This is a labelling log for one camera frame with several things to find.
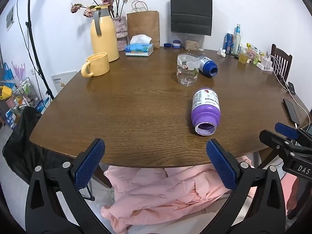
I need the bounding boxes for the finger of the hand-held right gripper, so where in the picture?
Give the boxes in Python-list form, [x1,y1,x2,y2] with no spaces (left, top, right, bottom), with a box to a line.
[259,129,312,156]
[274,122,312,145]

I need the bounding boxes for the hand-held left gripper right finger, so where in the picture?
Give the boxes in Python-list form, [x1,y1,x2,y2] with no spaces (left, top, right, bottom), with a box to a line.
[206,139,287,234]

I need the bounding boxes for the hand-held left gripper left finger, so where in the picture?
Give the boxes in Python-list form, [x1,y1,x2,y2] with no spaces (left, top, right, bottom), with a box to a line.
[25,138,113,234]

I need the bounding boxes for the purple plastic bottle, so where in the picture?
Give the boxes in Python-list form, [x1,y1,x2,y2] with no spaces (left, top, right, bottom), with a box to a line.
[191,87,221,136]

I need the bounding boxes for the clear floral glass cup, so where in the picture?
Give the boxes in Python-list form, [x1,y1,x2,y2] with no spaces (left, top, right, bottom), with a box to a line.
[175,53,201,87]

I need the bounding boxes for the black smartphone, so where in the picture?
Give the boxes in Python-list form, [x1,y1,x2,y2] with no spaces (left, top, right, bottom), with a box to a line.
[282,98,300,126]

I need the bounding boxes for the red cloth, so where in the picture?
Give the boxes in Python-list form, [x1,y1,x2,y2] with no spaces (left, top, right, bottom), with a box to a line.
[286,175,301,213]

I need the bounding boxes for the black phone stand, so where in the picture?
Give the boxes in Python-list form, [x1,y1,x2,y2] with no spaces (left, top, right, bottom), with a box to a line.
[287,81,297,96]

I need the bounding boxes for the white power strip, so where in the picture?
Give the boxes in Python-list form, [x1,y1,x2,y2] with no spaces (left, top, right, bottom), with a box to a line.
[256,56,274,73]

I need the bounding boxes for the pink jacket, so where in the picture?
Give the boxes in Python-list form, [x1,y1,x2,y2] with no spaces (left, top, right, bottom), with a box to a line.
[100,155,259,233]

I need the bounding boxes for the dark wooden chair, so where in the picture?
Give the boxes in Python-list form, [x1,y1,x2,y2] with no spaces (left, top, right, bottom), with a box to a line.
[270,44,293,82]

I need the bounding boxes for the pile of snack packets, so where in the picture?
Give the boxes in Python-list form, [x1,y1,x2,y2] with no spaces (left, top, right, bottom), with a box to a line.
[245,43,265,65]

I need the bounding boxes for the small glass of yellow liquid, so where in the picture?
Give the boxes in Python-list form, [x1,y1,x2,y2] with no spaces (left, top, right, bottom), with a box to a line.
[238,46,249,64]

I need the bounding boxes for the white flat box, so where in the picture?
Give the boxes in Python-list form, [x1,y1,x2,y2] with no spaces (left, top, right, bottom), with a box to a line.
[50,71,78,94]

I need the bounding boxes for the blue plastic bottle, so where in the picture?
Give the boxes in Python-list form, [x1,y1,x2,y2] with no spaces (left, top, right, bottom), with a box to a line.
[198,55,219,77]

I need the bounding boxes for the yellow mug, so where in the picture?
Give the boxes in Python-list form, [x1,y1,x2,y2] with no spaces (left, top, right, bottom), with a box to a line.
[81,52,111,78]

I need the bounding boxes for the clear glass bottle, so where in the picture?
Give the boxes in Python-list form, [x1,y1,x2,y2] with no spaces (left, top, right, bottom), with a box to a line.
[231,24,242,55]

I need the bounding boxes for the blue drink carton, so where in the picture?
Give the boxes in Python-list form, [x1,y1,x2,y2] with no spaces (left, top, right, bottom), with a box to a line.
[223,33,235,54]

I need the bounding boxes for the yellow thermos jug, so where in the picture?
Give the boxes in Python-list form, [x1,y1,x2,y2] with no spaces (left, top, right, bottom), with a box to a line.
[90,5,121,63]

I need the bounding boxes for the blue tote bag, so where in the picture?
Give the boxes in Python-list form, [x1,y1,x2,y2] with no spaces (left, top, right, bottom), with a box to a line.
[2,62,15,88]

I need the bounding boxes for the clear jar of oats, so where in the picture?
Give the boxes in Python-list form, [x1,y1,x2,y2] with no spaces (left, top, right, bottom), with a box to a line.
[184,34,204,51]

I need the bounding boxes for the blue tissue box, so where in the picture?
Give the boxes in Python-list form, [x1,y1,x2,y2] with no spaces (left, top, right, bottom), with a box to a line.
[125,35,154,57]

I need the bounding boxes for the black light stand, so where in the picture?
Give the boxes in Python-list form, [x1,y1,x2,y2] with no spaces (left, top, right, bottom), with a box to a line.
[18,0,55,101]

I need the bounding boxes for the pink glass vase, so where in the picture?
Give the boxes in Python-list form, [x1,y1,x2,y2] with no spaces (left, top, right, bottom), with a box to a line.
[111,16,129,52]

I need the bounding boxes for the brown paper bag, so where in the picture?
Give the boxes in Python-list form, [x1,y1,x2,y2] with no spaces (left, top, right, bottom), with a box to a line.
[126,1,160,49]

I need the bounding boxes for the black paper bag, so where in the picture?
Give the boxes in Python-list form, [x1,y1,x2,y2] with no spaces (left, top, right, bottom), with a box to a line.
[170,0,213,37]

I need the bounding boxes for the white charging cables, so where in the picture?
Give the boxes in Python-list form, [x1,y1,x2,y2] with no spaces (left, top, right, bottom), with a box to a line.
[269,55,310,118]

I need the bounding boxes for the wire storage rack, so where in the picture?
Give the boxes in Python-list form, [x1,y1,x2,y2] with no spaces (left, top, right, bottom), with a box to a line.
[0,77,40,130]

